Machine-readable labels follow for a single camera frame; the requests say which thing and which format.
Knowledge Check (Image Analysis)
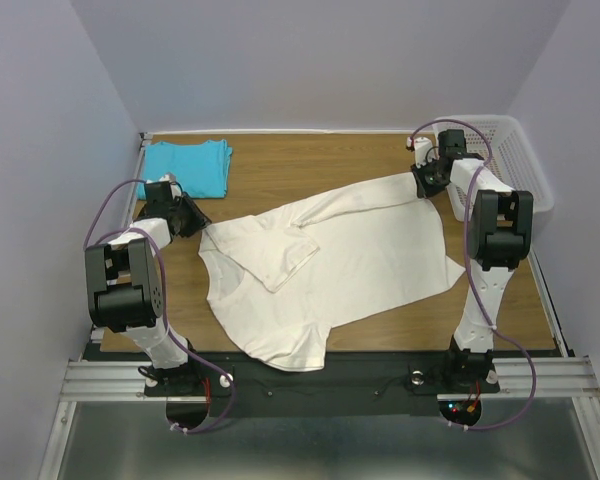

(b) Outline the aluminium frame rail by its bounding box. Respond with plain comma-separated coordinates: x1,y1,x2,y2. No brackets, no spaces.
37,130,600,480

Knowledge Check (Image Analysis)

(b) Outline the white t-shirt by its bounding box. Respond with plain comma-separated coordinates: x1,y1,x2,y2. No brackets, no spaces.
199,173,464,372

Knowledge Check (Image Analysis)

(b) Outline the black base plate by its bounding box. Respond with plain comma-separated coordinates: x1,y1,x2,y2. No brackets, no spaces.
139,349,501,419

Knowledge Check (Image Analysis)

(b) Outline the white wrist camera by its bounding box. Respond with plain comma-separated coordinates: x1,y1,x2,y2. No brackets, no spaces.
406,136,436,168
147,172,177,184

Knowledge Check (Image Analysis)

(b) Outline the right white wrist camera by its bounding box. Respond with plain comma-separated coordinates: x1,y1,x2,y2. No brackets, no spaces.
406,136,436,168

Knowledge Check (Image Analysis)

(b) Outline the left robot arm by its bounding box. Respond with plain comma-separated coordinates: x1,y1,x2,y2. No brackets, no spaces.
84,175,211,396

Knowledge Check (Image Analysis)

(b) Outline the white plastic basket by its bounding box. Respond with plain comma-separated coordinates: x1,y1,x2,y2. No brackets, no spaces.
431,115,554,224

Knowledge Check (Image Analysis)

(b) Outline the folded blue t-shirt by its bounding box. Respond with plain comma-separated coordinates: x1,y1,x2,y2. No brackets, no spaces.
142,140,233,199

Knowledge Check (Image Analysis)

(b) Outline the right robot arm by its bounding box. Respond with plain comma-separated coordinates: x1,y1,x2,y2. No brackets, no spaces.
406,129,533,390

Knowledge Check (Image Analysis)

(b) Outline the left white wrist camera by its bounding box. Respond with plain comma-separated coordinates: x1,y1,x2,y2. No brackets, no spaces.
147,172,177,184

